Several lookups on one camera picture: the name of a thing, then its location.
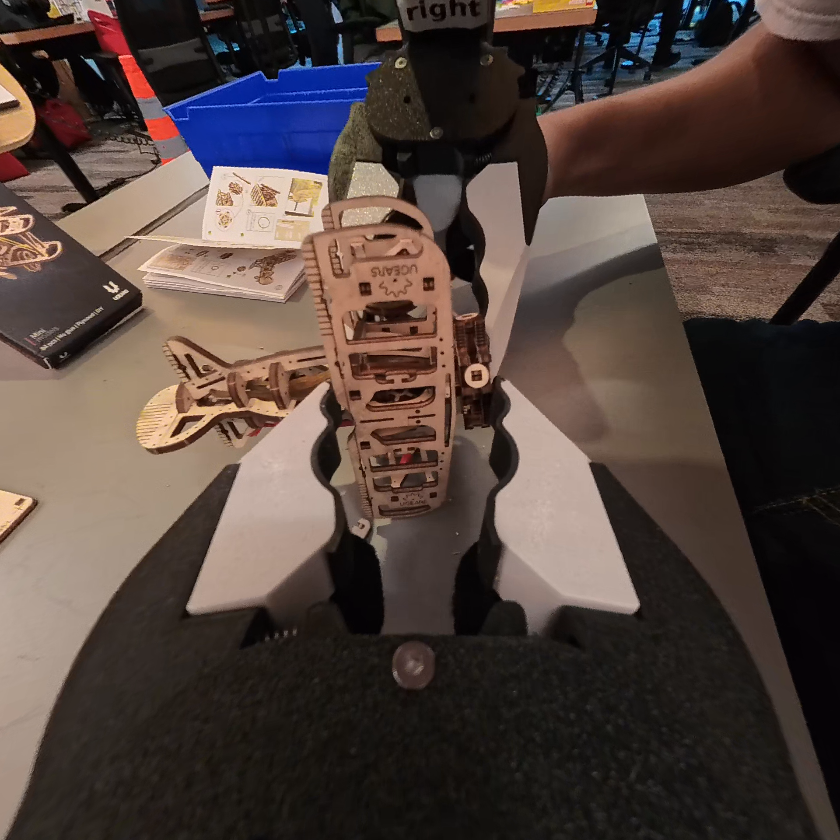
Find person's right forearm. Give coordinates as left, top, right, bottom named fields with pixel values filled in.
left=538, top=23, right=840, bottom=199

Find orange traffic cone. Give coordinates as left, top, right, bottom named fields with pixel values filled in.
left=117, top=54, right=186, bottom=165

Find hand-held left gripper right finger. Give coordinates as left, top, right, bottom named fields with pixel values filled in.
left=484, top=379, right=641, bottom=634

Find black chair leg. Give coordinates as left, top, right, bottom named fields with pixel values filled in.
left=771, top=249, right=840, bottom=327

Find black office chair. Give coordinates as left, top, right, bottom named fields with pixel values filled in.
left=584, top=0, right=683, bottom=73
left=115, top=0, right=211, bottom=109

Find round wooden table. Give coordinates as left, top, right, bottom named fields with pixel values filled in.
left=0, top=62, right=99, bottom=204

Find wooden model airplane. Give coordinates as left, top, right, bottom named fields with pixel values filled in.
left=136, top=197, right=494, bottom=521

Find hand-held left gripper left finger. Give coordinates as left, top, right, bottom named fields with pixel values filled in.
left=185, top=386, right=345, bottom=634

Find person's white t-shirt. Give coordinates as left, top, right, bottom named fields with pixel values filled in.
left=755, top=0, right=840, bottom=42

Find open instruction booklet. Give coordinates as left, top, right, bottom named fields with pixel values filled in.
left=128, top=165, right=329, bottom=303

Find wooden parts sheet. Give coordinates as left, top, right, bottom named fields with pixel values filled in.
left=0, top=489, right=38, bottom=546

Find blue plastic bin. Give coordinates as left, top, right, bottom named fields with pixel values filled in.
left=164, top=63, right=383, bottom=178

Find person's dark jeans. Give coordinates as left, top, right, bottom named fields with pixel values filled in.
left=682, top=317, right=840, bottom=795

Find black product box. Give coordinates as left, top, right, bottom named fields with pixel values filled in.
left=0, top=182, right=143, bottom=370

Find grey desk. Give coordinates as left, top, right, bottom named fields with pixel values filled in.
left=0, top=177, right=824, bottom=840
left=56, top=152, right=211, bottom=258

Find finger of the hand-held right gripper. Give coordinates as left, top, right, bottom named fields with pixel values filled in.
left=446, top=161, right=529, bottom=378
left=344, top=163, right=411, bottom=231

